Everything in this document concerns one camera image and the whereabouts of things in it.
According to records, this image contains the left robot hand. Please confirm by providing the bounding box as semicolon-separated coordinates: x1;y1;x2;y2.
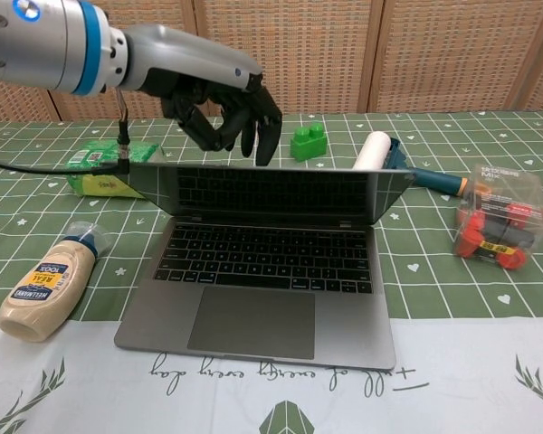
119;24;284;167

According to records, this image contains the grey laptop computer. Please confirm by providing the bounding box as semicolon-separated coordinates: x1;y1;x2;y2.
113;162;417;371

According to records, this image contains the green toy building block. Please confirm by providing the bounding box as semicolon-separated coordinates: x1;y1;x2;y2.
290;123;328;161

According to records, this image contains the green tissue pack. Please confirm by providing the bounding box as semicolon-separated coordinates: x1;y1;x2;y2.
65;138;163;201

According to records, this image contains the teal lint roller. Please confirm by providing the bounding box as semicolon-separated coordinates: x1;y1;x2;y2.
352;130;470;199

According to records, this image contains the mayonnaise squeeze bottle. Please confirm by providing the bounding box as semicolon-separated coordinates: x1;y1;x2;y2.
0;221;112;344

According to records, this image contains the clear box with orange toy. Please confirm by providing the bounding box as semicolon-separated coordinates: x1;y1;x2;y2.
452;163;543;272

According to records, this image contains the green checkered tablecloth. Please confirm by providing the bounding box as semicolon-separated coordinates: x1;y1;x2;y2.
0;108;543;434

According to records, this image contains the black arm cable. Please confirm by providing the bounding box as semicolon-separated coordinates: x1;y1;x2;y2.
0;88;131;176

